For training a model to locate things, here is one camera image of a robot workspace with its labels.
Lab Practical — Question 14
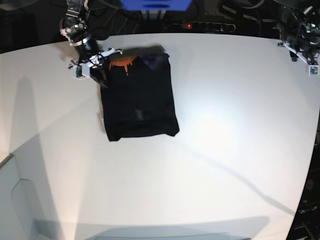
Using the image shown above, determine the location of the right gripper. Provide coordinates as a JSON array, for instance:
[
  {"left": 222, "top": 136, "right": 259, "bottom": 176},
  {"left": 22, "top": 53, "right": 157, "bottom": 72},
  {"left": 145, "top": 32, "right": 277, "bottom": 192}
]
[{"left": 67, "top": 47, "right": 123, "bottom": 88}]

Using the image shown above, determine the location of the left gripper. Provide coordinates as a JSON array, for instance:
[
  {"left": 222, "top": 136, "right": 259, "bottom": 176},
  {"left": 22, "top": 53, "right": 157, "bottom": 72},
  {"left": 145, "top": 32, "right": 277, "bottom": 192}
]
[{"left": 277, "top": 37, "right": 320, "bottom": 65}]

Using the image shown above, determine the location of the black T-shirt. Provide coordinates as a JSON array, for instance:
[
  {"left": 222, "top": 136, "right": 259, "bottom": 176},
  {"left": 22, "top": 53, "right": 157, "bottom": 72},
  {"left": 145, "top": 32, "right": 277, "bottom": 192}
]
[{"left": 100, "top": 45, "right": 180, "bottom": 142}]

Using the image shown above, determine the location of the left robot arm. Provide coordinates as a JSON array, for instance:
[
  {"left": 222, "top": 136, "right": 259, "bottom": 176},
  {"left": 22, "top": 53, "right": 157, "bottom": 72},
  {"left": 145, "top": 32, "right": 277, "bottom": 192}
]
[{"left": 273, "top": 0, "right": 320, "bottom": 67}]

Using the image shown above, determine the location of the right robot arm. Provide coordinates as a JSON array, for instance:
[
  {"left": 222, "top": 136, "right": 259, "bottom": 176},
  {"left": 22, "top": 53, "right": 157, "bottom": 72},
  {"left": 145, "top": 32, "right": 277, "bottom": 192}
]
[{"left": 59, "top": 0, "right": 123, "bottom": 88}]

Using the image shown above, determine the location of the blue box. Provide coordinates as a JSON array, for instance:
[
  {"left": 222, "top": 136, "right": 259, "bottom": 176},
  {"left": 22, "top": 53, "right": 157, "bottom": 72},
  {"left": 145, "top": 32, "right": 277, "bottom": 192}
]
[{"left": 120, "top": 0, "right": 192, "bottom": 12}]

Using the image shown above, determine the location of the black power strip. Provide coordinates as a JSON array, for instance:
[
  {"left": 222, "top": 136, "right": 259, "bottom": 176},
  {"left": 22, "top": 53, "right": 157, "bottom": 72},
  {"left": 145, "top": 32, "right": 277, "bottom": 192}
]
[{"left": 177, "top": 21, "right": 237, "bottom": 34}]

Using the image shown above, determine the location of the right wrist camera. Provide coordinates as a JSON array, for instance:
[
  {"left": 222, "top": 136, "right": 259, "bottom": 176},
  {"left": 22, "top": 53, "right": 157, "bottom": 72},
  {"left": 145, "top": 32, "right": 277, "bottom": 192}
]
[{"left": 71, "top": 63, "right": 90, "bottom": 80}]

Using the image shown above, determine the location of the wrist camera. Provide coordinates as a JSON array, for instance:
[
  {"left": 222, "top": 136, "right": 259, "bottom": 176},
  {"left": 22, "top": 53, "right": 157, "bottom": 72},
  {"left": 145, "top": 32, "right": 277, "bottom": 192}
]
[
  {"left": 71, "top": 63, "right": 90, "bottom": 80},
  {"left": 308, "top": 65, "right": 320, "bottom": 76}
]

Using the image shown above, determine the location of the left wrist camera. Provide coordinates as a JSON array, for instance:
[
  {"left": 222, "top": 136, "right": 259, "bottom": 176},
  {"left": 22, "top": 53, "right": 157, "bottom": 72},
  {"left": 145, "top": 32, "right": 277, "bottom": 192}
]
[{"left": 308, "top": 65, "right": 320, "bottom": 76}]

